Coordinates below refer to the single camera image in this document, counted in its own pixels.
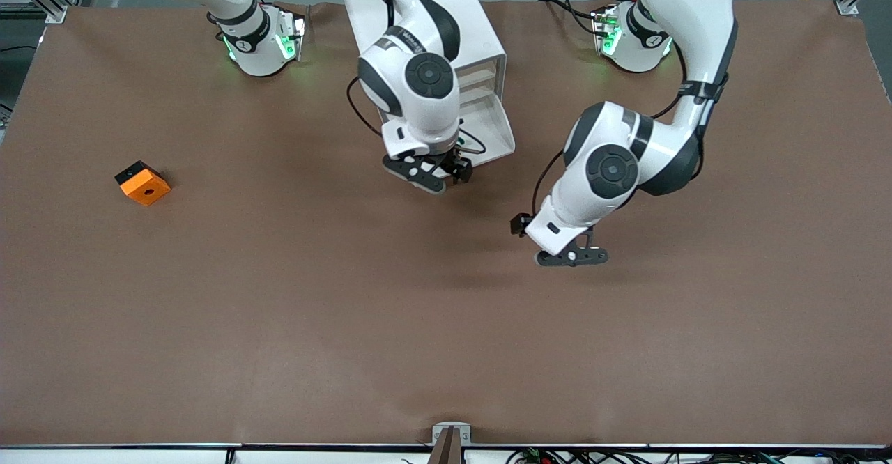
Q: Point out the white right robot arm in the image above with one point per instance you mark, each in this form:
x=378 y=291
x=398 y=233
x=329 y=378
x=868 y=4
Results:
x=418 y=81

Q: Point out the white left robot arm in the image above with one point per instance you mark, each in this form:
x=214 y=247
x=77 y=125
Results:
x=627 y=157

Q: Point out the orange and black button box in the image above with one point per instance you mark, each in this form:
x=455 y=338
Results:
x=145 y=187

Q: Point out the brown table cover mat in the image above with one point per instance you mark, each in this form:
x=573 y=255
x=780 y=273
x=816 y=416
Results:
x=446 y=311

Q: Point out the grey metal bracket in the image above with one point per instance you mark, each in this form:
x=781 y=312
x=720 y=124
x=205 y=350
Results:
x=451 y=429

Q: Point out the dark camera pole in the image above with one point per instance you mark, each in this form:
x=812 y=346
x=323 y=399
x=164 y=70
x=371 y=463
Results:
x=446 y=453

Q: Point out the black table edge rail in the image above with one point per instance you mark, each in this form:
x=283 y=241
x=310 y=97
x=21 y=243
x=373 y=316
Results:
x=139 y=446

